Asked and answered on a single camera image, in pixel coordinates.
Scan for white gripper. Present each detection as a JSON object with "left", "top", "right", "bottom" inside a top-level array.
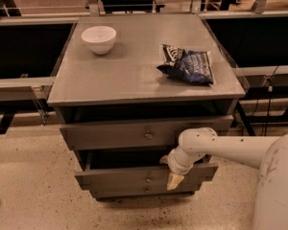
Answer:
[{"left": 159, "top": 149, "right": 195, "bottom": 191}]

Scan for grey drawer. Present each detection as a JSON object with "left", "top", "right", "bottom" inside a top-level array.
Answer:
[
  {"left": 89, "top": 183, "right": 202, "bottom": 199},
  {"left": 60, "top": 115, "right": 233, "bottom": 150},
  {"left": 75, "top": 154, "right": 218, "bottom": 190}
]

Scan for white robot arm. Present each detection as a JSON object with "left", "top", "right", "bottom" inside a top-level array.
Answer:
[{"left": 160, "top": 127, "right": 288, "bottom": 230}]

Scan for grey bottom drawer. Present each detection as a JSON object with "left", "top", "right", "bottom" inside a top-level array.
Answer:
[{"left": 89, "top": 183, "right": 202, "bottom": 199}]

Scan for grey drawer cabinet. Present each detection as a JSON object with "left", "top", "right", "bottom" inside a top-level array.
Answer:
[{"left": 47, "top": 13, "right": 247, "bottom": 202}]

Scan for grey top drawer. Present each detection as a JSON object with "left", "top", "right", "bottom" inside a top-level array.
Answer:
[{"left": 60, "top": 115, "right": 233, "bottom": 150}]

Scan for blue chip bag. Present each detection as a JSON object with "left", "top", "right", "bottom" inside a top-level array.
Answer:
[{"left": 157, "top": 44, "right": 214, "bottom": 84}]

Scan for white ceramic bowl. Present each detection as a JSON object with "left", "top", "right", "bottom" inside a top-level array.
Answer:
[{"left": 82, "top": 26, "right": 116, "bottom": 55}]

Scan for black cables on floor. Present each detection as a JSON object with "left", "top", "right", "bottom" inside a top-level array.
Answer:
[{"left": 238, "top": 65, "right": 279, "bottom": 137}]

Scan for grey metal rail left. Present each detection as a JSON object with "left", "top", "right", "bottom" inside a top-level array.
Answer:
[{"left": 0, "top": 77, "right": 55, "bottom": 102}]

